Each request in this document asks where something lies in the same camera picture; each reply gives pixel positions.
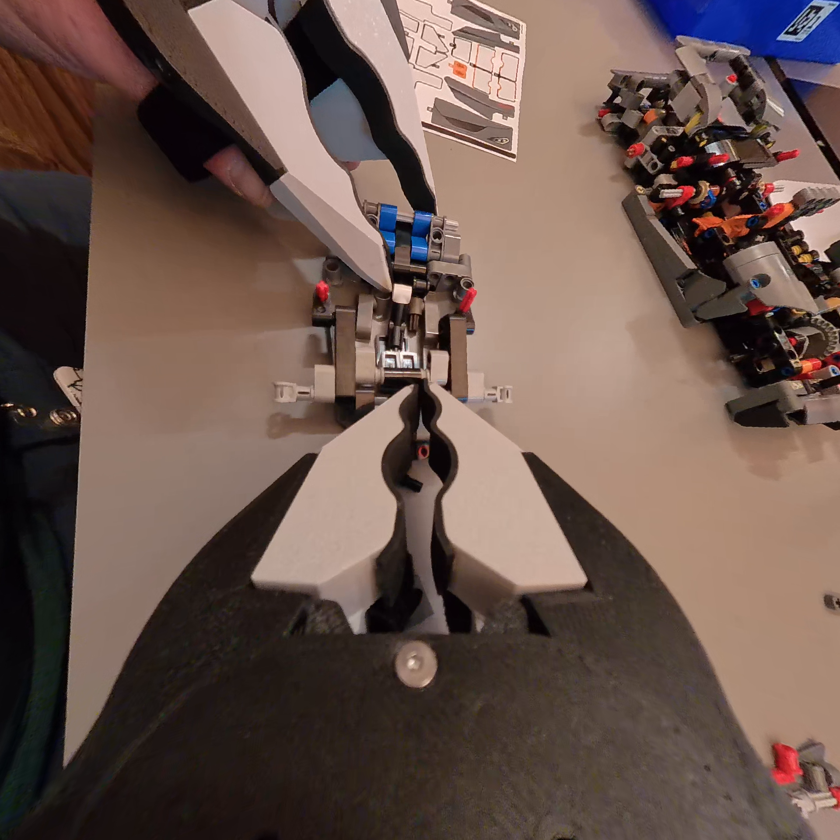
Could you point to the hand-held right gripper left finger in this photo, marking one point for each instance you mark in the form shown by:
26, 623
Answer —
328, 525

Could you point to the person's left hand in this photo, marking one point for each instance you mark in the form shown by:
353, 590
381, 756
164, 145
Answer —
59, 33

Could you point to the grey lego axle with red parts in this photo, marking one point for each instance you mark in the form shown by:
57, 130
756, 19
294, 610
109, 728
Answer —
804, 778

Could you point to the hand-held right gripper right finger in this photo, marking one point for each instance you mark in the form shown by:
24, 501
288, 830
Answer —
505, 525

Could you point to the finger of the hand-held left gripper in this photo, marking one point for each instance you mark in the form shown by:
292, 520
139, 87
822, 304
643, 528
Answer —
262, 98
380, 65

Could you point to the large lego car chassis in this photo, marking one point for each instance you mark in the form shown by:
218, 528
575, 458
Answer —
735, 262

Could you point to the blue plastic bin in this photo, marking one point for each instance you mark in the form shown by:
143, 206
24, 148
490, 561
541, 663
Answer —
722, 26

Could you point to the person's dark green shirt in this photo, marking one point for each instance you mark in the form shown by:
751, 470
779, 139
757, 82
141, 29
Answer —
33, 525

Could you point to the small lego car subassembly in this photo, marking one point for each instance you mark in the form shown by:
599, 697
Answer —
394, 328

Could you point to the lego sticker sheet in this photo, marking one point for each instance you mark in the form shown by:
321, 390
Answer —
472, 79

